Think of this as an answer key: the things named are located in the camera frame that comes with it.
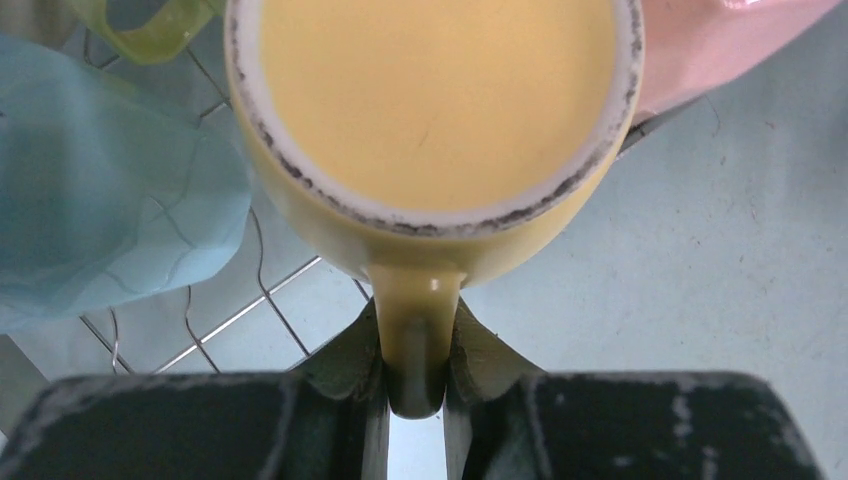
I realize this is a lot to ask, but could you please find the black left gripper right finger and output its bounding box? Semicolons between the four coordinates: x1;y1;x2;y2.
443;305;823;479

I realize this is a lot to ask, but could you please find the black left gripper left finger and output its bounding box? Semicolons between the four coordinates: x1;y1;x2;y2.
1;304;389;479

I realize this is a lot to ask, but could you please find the steel two-tier dish rack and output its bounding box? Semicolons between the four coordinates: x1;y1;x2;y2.
0;26;704;432

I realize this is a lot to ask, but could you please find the yellow-green mug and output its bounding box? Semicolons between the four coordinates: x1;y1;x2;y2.
65;0;226;65

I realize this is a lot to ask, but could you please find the yellow mug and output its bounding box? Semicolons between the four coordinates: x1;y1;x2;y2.
224;1;645;419

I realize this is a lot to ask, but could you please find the light blue mug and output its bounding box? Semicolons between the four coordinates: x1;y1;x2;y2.
1;36;252;333

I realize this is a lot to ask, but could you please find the pink faceted mug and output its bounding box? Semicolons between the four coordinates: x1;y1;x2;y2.
633;0;840;125

